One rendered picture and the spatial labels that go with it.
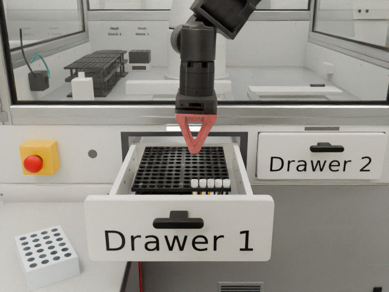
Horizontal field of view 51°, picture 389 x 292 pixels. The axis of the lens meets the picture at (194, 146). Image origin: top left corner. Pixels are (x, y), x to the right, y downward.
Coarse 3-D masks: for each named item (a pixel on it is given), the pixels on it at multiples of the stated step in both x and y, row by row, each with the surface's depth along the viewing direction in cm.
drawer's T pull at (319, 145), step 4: (320, 144) 90; (324, 144) 90; (328, 144) 90; (312, 148) 89; (316, 148) 89; (320, 148) 89; (324, 148) 89; (328, 148) 89; (332, 148) 89; (336, 148) 89; (340, 148) 89
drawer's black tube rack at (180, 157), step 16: (144, 160) 84; (160, 160) 84; (176, 160) 84; (192, 160) 84; (208, 160) 84; (224, 160) 84; (144, 176) 77; (160, 176) 77; (176, 176) 77; (192, 176) 77; (208, 176) 77; (224, 176) 77; (144, 192) 77; (160, 192) 77; (176, 192) 77
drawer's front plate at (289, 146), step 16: (272, 144) 92; (288, 144) 92; (304, 144) 92; (336, 144) 92; (352, 144) 92; (368, 144) 92; (384, 144) 92; (320, 160) 94; (352, 160) 94; (368, 160) 94; (272, 176) 95; (288, 176) 95; (304, 176) 95; (320, 176) 95; (336, 176) 95; (352, 176) 95; (368, 176) 95
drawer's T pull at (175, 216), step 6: (174, 210) 62; (180, 210) 62; (174, 216) 60; (180, 216) 60; (186, 216) 60; (156, 222) 59; (162, 222) 59; (168, 222) 59; (174, 222) 59; (180, 222) 59; (186, 222) 59; (192, 222) 59; (198, 222) 59; (156, 228) 59; (162, 228) 59; (168, 228) 59; (174, 228) 59; (180, 228) 59; (186, 228) 59; (192, 228) 59; (198, 228) 59
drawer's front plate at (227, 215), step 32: (96, 224) 63; (128, 224) 63; (224, 224) 63; (256, 224) 63; (96, 256) 65; (128, 256) 65; (160, 256) 65; (192, 256) 65; (224, 256) 65; (256, 256) 65
